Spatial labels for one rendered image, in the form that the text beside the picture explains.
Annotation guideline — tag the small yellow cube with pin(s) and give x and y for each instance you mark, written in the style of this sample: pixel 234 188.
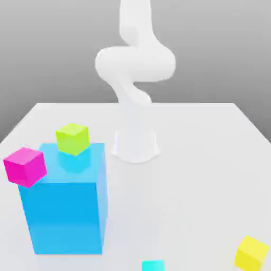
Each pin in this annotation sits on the small yellow cube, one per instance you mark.
pixel 250 254

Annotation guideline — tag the large blue box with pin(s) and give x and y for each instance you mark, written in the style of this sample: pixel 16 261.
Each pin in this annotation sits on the large blue box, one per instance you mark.
pixel 63 211

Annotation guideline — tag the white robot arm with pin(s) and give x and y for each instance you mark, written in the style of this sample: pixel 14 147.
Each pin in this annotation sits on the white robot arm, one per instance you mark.
pixel 135 63

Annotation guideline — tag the small lime green cube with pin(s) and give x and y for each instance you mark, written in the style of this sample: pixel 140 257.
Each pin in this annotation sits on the small lime green cube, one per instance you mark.
pixel 72 138

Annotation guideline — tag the small magenta cube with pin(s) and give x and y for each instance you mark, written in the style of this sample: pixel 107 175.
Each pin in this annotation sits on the small magenta cube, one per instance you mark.
pixel 24 167

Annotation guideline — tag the small cyan cube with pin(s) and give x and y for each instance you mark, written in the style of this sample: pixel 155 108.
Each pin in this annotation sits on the small cyan cube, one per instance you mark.
pixel 153 266

